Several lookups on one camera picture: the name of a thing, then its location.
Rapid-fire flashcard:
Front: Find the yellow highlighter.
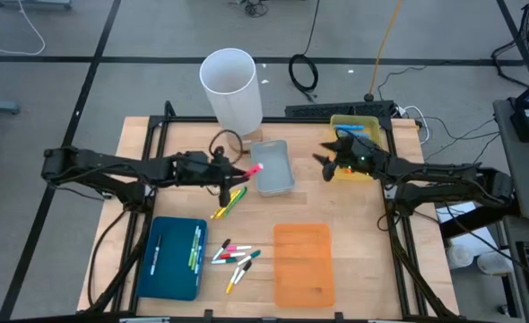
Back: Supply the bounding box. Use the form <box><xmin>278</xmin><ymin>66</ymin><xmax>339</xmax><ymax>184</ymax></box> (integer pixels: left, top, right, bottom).
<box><xmin>214</xmin><ymin>188</ymin><xmax>242</xmax><ymax>220</ymax></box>
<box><xmin>210</xmin><ymin>191</ymin><xmax>238</xmax><ymax>221</ymax></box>

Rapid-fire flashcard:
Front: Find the orange floor cable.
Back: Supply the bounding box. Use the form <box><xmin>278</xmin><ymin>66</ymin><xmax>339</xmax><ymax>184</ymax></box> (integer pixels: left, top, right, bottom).
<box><xmin>367</xmin><ymin>0</ymin><xmax>404</xmax><ymax>102</ymax></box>

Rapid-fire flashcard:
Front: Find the white round container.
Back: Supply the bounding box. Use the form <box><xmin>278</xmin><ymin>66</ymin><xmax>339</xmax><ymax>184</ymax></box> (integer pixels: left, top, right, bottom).
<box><xmin>476</xmin><ymin>249</ymin><xmax>513</xmax><ymax>276</ymax></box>
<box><xmin>446</xmin><ymin>241</ymin><xmax>475</xmax><ymax>270</ymax></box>

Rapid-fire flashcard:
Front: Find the black power strip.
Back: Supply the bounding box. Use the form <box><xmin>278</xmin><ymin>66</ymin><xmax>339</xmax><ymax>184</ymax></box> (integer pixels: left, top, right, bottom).
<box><xmin>284</xmin><ymin>100</ymin><xmax>396</xmax><ymax>119</ymax></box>

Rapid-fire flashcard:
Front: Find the grey plastic bin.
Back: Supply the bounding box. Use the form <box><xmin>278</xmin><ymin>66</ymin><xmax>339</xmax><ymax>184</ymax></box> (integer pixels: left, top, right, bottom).
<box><xmin>249</xmin><ymin>138</ymin><xmax>297</xmax><ymax>199</ymax></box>

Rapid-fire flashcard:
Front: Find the yellow plastic bin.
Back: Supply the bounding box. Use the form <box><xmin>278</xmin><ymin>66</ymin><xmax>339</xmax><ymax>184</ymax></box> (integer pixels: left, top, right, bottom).
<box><xmin>329</xmin><ymin>113</ymin><xmax>384</xmax><ymax>182</ymax></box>

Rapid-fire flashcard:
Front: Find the white floor cable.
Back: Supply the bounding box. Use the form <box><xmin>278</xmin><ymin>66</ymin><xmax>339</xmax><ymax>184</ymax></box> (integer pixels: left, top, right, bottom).
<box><xmin>0</xmin><ymin>0</ymin><xmax>47</xmax><ymax>57</ymax></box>

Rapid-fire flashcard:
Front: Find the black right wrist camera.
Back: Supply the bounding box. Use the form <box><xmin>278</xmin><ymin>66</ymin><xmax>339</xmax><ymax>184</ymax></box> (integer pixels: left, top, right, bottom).
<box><xmin>351</xmin><ymin>139</ymin><xmax>380</xmax><ymax>174</ymax></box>

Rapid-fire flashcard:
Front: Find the tangled black cable bundle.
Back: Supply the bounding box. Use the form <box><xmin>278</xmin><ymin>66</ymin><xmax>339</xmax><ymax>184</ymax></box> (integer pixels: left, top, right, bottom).
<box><xmin>228</xmin><ymin>0</ymin><xmax>270</xmax><ymax>19</ymax></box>

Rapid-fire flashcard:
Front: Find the grey cart base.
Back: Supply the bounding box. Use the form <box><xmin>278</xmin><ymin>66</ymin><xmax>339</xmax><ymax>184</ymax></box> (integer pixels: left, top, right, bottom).
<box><xmin>0</xmin><ymin>0</ymin><xmax>75</xmax><ymax>11</ymax></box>

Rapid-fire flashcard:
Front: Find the white marker yellow cap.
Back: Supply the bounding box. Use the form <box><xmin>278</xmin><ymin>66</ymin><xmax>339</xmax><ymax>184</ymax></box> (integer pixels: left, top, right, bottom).
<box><xmin>224</xmin><ymin>266</ymin><xmax>241</xmax><ymax>295</ymax></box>

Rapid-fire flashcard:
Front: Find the white marker teal cap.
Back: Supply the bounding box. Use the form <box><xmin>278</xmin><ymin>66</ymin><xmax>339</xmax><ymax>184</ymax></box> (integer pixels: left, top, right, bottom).
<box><xmin>237</xmin><ymin>249</ymin><xmax>263</xmax><ymax>267</ymax></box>

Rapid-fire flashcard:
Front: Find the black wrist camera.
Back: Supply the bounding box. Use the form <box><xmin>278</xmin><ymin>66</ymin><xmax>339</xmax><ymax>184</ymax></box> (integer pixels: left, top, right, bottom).
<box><xmin>351</xmin><ymin>139</ymin><xmax>380</xmax><ymax>174</ymax></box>
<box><xmin>177</xmin><ymin>151</ymin><xmax>210</xmax><ymax>176</ymax></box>

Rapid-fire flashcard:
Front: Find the blue plastic tray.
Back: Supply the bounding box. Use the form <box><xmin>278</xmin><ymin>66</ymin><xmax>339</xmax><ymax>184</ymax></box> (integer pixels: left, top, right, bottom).
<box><xmin>134</xmin><ymin>215</ymin><xmax>209</xmax><ymax>302</ymax></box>

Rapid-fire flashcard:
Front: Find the white SKK marker black cap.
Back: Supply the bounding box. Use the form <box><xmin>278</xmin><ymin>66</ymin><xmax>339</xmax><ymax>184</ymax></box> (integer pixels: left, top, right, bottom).
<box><xmin>233</xmin><ymin>260</ymin><xmax>254</xmax><ymax>286</ymax></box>

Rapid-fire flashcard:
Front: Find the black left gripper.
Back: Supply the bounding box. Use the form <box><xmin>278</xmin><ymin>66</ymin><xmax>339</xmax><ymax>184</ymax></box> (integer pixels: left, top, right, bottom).
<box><xmin>208</xmin><ymin>145</ymin><xmax>251</xmax><ymax>209</ymax></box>

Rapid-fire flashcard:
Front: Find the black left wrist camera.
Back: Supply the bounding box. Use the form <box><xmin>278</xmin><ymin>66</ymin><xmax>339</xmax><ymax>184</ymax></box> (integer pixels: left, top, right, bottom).
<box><xmin>177</xmin><ymin>151</ymin><xmax>210</xmax><ymax>176</ymax></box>

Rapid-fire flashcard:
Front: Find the black coiled floor cable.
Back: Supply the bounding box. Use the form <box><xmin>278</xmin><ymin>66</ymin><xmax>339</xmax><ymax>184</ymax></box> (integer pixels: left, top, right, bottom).
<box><xmin>287</xmin><ymin>0</ymin><xmax>322</xmax><ymax>103</ymax></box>

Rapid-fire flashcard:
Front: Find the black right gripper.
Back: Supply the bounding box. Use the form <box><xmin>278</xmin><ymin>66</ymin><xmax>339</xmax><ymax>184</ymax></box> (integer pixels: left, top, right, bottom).
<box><xmin>312</xmin><ymin>133</ymin><xmax>356</xmax><ymax>182</ymax></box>

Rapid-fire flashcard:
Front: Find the green highlighter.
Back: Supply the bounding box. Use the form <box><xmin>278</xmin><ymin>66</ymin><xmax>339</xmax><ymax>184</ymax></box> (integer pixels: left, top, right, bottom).
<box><xmin>221</xmin><ymin>186</ymin><xmax>249</xmax><ymax>217</ymax></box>

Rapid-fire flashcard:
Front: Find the orange translucent plastic bin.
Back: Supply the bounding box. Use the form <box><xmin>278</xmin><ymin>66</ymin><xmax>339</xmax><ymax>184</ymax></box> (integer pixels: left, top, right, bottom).
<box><xmin>272</xmin><ymin>223</ymin><xmax>337</xmax><ymax>310</ymax></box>

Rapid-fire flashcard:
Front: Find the white shade wooden base lamp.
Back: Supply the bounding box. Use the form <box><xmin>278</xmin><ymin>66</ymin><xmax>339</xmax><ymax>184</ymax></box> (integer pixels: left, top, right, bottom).
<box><xmin>198</xmin><ymin>47</ymin><xmax>265</xmax><ymax>154</ymax></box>

